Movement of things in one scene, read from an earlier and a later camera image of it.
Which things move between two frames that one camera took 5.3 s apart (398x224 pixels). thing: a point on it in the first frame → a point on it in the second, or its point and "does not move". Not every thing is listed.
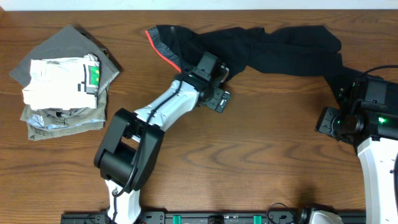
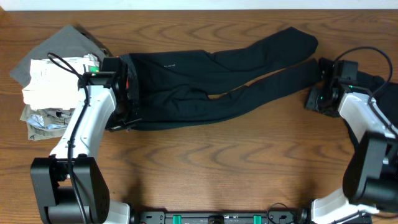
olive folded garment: [52, 122] does not move
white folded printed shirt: [63, 83] does not move
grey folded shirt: [67, 42] does not move
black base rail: [206, 217] does not move
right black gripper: [324, 123] → [311, 101]
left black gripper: [216, 99] → [125, 97]
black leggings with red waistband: [300, 51] → [171, 88]
